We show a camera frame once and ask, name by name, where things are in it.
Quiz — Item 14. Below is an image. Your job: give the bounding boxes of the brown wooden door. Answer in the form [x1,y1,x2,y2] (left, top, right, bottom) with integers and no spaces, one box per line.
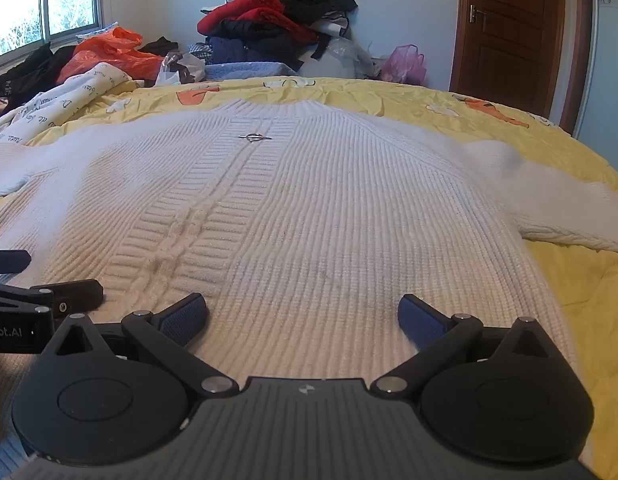
[449,0,568,117]

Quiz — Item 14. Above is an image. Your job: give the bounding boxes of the white plastic bag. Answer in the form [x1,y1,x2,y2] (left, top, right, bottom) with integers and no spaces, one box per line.
[154,52,208,86]

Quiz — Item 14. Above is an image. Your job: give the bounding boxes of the light blue knit blanket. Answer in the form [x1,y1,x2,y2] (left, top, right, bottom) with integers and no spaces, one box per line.
[205,61,303,81]

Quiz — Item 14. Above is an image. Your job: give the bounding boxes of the orange plastic bag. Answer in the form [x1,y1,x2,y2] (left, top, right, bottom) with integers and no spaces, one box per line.
[56,26,166,85]

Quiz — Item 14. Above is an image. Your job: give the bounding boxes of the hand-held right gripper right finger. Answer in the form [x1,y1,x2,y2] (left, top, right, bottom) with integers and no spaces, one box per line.
[370,294,566,401]

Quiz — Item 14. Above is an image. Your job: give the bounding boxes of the brown door frame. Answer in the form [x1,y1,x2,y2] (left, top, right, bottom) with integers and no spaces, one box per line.
[559,0,596,137]

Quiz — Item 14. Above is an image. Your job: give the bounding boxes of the white knit sweater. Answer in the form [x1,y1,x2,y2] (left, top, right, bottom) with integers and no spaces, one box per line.
[0,99,618,478]

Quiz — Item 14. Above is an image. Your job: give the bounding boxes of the white script print blanket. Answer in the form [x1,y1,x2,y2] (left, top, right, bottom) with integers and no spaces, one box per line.
[0,62,146,144]

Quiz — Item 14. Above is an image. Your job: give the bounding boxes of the pile of clothes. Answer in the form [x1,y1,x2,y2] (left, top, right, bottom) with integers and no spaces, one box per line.
[196,0,360,72]

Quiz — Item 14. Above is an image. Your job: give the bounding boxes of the black clothes by window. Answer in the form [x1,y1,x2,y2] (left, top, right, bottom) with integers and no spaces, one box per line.
[0,42,78,117]

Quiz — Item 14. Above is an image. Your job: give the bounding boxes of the pink plastic bag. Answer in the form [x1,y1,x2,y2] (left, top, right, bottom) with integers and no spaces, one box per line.
[381,44,429,86]

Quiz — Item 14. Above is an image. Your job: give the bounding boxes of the window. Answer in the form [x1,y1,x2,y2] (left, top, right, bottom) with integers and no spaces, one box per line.
[0,0,103,59]

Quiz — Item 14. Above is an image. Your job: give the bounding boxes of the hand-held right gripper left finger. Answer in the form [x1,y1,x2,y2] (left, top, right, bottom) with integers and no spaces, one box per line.
[43,293,240,401]

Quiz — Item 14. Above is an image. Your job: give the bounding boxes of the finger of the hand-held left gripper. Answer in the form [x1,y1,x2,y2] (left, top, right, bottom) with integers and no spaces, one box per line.
[0,280,104,319]
[0,249,33,277]

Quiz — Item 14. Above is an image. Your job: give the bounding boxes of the clear plastic bag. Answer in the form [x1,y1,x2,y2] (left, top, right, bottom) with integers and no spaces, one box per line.
[299,35,386,80]

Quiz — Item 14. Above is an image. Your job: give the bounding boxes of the dark cloth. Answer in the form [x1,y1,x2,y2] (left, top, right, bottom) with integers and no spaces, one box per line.
[139,36,181,59]

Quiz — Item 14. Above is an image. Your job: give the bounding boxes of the yellow carrot print quilt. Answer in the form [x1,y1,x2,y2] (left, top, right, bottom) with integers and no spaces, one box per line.
[0,76,618,480]

